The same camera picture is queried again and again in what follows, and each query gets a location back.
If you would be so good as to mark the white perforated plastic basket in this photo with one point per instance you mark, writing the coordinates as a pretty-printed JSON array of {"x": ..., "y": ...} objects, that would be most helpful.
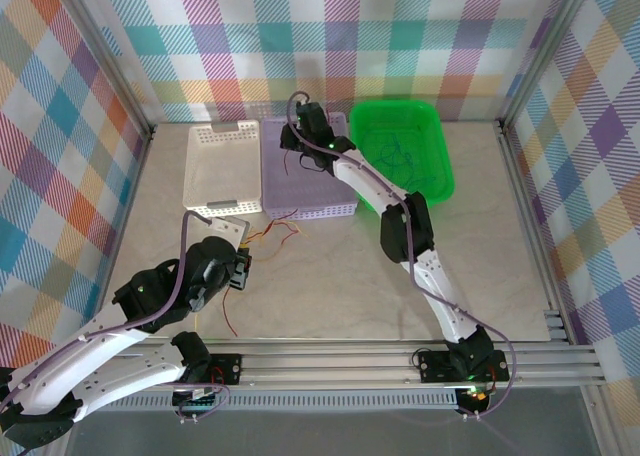
[{"x": 220, "y": 166}]

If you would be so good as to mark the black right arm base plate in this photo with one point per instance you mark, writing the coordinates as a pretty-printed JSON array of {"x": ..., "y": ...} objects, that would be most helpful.
[{"x": 435, "y": 366}]

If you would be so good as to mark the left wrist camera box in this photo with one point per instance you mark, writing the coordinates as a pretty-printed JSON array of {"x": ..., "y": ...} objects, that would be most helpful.
[{"x": 227, "y": 228}]

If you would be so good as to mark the aluminium side rail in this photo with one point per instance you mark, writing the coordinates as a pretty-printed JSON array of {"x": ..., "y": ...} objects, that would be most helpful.
[
  {"x": 132, "y": 196},
  {"x": 523, "y": 196}
]

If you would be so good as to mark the aluminium frame post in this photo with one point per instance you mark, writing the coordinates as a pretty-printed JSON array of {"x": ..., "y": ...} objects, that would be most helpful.
[
  {"x": 107, "y": 51},
  {"x": 542, "y": 51}
]

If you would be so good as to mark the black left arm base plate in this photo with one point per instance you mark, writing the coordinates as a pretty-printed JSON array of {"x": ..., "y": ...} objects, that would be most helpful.
[{"x": 230, "y": 368}]

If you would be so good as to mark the aluminium mounting rail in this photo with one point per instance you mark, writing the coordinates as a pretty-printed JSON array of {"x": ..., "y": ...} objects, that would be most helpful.
[{"x": 325, "y": 371}]

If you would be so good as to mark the purple perforated plastic basket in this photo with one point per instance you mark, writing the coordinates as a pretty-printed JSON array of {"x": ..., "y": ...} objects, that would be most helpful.
[{"x": 310, "y": 196}]

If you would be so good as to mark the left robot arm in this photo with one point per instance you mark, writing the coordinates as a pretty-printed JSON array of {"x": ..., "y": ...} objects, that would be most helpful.
[{"x": 75, "y": 371}]

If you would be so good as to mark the green mesh plastic basket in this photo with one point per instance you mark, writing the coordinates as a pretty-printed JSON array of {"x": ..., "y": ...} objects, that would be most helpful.
[{"x": 430, "y": 141}]

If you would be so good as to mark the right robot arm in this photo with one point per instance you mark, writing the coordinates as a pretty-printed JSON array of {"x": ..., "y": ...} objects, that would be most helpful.
[{"x": 440, "y": 296}]

